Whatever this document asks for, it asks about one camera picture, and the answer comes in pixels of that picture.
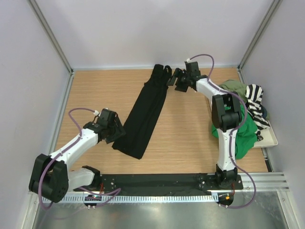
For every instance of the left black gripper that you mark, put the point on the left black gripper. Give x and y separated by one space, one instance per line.
119 131

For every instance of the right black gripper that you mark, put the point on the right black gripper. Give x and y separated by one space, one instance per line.
175 74

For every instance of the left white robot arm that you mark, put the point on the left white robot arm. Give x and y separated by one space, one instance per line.
51 176

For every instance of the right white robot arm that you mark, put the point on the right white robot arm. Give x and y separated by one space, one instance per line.
226 117

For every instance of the olive green tank top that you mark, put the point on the olive green tank top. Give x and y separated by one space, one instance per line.
236 86

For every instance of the black white striped tank top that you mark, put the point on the black white striped tank top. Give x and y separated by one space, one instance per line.
256 110

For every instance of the bright green tank top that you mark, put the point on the bright green tank top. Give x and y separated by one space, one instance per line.
245 138

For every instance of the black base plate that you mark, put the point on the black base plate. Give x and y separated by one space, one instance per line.
159 185

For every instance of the slotted cable duct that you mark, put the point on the slotted cable duct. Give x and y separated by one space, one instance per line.
87 198

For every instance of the right aluminium frame post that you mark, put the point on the right aluminium frame post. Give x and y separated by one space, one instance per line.
258 34

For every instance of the aluminium frame post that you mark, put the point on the aluminium frame post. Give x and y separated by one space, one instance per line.
42 20
258 34

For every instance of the aluminium front rail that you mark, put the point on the aluminium front rail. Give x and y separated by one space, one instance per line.
263 181

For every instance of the left aluminium frame post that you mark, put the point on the left aluminium frame post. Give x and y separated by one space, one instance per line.
42 20

